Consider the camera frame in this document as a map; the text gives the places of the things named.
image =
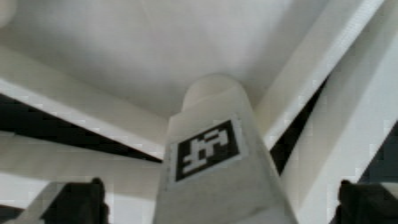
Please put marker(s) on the white square tabletop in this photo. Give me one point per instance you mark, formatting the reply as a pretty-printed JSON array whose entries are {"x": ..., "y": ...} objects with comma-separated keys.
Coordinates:
[{"x": 104, "y": 56}]

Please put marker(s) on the white U-shaped fence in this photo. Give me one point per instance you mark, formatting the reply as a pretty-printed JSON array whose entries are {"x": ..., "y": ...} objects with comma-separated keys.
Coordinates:
[{"x": 346, "y": 131}]

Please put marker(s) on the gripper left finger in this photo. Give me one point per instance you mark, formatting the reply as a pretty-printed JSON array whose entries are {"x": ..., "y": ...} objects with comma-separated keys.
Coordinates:
[{"x": 69, "y": 204}]

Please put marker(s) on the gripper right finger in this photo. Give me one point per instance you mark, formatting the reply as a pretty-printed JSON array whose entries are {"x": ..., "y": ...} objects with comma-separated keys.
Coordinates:
[{"x": 369, "y": 203}]

